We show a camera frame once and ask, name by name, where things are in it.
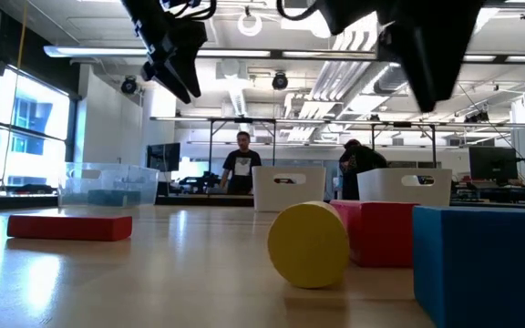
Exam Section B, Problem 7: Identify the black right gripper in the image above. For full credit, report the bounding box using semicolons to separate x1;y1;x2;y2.
312;0;487;113

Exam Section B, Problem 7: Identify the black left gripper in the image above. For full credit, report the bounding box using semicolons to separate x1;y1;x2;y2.
120;0;218;105

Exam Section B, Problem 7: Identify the blue rectangular block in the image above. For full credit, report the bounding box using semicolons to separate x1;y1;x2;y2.
87;189;129;208

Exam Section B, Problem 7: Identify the thick red rectangular block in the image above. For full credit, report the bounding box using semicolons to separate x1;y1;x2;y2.
330;199;421;269

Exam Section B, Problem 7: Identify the blue cube block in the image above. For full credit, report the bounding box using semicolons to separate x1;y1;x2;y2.
411;205;525;328

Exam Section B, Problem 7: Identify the yellow cylinder block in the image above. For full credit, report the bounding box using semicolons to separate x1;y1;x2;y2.
266;200;351;290

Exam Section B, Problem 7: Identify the black ceiling spotlight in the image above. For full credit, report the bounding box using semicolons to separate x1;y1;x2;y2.
463;110;491;124
271;70;290;92
119;76;139;96

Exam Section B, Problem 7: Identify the black computer monitor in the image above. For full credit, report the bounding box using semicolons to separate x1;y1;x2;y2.
468;145;519;182
146;142;182;173

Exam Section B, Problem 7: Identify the black beam with light strips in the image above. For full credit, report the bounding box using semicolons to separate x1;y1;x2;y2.
43;45;525;65

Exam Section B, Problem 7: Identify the person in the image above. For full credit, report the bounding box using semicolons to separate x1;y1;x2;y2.
220;130;263;196
338;138;389;201

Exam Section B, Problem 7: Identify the clear plastic bin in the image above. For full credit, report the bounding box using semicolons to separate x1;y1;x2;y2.
57;161;160;209

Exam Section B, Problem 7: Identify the white plastic bin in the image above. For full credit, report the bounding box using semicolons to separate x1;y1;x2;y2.
252;165;326;213
356;168;453;208

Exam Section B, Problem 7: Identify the silver ventilation duct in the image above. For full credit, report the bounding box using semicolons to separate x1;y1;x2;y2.
371;61;409;96

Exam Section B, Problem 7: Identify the white ring light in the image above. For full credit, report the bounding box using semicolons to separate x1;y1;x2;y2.
237;12;263;37

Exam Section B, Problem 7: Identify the black aluminium table frame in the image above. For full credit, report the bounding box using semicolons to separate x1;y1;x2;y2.
0;193;525;211

